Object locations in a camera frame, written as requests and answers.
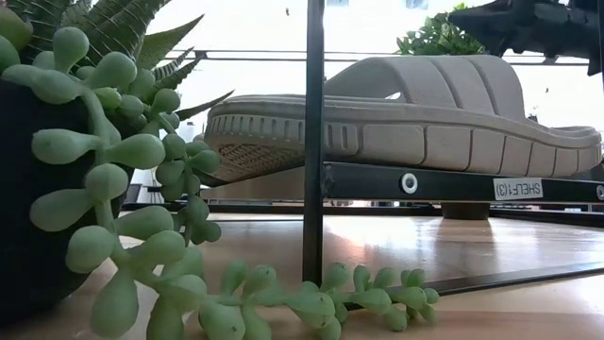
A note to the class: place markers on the black aluminium rig frame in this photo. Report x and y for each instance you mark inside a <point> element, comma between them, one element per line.
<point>377,210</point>

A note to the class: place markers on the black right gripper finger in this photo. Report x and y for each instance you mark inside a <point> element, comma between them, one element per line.
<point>486,23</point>

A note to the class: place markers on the pale green bead succulent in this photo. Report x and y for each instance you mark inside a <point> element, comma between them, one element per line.
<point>132,151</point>

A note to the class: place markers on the white shelf label sticker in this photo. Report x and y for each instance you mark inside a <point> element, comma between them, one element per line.
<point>518,189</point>

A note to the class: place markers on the leafy green plant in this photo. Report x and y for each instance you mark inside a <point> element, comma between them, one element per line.
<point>434,38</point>

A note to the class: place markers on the thin dark background rail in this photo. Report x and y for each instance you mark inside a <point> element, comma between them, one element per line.
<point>264,56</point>

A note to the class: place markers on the grey foam slide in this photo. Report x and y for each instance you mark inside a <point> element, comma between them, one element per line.
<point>448,146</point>

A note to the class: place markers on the spiky green succulent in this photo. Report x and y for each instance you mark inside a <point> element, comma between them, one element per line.
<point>113,23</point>

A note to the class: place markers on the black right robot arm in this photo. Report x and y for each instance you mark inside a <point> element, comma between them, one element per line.
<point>594,33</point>

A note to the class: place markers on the black metal frame shelf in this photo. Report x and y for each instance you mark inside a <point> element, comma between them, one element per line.
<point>368,181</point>

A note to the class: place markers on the black succulent pot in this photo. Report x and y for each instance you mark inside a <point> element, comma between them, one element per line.
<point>23,283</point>

